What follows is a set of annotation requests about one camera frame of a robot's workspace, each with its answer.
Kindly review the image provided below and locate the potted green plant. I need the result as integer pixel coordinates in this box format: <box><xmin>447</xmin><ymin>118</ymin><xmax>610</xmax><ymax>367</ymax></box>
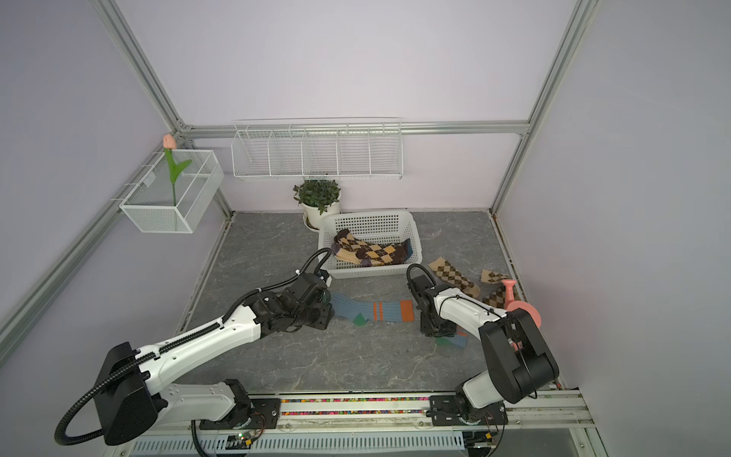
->
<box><xmin>293</xmin><ymin>179</ymin><xmax>341</xmax><ymax>230</ymax></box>

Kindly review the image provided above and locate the white mesh wall box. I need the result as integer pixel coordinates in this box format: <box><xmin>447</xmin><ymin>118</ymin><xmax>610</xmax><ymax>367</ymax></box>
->
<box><xmin>119</xmin><ymin>150</ymin><xmax>224</xmax><ymax>234</ymax></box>

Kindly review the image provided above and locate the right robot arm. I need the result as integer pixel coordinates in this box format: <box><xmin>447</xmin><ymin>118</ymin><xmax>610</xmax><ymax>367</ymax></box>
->
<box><xmin>405</xmin><ymin>264</ymin><xmax>560</xmax><ymax>427</ymax></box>

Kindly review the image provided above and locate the pink watering can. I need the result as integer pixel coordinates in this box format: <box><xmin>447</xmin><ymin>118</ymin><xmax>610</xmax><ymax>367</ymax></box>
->
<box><xmin>502</xmin><ymin>279</ymin><xmax>542</xmax><ymax>353</ymax></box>

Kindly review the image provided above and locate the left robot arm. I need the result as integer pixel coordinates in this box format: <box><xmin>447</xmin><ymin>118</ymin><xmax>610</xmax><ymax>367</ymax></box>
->
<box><xmin>53</xmin><ymin>248</ymin><xmax>334</xmax><ymax>446</ymax></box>

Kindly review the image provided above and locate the tan argyle sock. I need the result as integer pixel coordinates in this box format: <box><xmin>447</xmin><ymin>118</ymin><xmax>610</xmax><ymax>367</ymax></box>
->
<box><xmin>481</xmin><ymin>270</ymin><xmax>511</xmax><ymax>308</ymax></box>
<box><xmin>428</xmin><ymin>257</ymin><xmax>481</xmax><ymax>299</ymax></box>

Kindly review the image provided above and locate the pink artificial tulip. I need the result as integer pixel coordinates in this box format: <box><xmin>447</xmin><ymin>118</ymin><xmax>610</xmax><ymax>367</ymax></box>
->
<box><xmin>163</xmin><ymin>134</ymin><xmax>192</xmax><ymax>206</ymax></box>

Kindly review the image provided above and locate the white wire wall shelf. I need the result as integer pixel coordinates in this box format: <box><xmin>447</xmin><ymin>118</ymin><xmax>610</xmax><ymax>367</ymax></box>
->
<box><xmin>231</xmin><ymin>117</ymin><xmax>405</xmax><ymax>180</ymax></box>

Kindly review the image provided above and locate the dark brown argyle sock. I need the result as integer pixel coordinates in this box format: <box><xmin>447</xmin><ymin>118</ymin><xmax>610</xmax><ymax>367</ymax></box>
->
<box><xmin>331</xmin><ymin>228</ymin><xmax>378</xmax><ymax>267</ymax></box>
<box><xmin>356</xmin><ymin>239</ymin><xmax>413</xmax><ymax>267</ymax></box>

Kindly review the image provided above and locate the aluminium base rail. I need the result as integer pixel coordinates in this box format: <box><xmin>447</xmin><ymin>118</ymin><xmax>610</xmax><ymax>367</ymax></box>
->
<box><xmin>117</xmin><ymin>384</ymin><xmax>595</xmax><ymax>443</ymax></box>

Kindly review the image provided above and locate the white plastic perforated basket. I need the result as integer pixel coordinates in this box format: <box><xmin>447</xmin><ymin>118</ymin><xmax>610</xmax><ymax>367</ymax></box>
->
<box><xmin>319</xmin><ymin>209</ymin><xmax>423</xmax><ymax>279</ymax></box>

